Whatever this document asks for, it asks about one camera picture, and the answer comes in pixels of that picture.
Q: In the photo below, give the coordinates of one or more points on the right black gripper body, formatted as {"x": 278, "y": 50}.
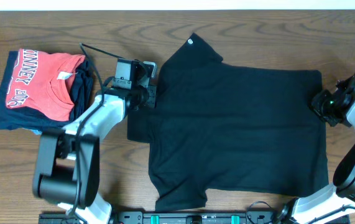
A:
{"x": 317, "y": 103}

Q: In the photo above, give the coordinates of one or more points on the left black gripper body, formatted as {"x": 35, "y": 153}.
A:
{"x": 152, "y": 96}

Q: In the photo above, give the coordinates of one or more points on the black t-shirt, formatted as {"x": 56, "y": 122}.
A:
{"x": 224, "y": 127}

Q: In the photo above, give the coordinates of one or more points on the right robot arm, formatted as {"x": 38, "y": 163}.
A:
{"x": 337, "y": 199}

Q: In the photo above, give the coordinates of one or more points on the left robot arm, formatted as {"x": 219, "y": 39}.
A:
{"x": 67, "y": 167}

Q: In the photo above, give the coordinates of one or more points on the red folded t-shirt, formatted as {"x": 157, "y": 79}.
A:
{"x": 43, "y": 81}

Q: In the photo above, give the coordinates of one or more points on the navy folded t-shirt stack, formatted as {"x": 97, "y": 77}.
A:
{"x": 34, "y": 120}

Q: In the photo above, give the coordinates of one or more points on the black mounting rail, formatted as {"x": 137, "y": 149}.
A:
{"x": 178, "y": 218}

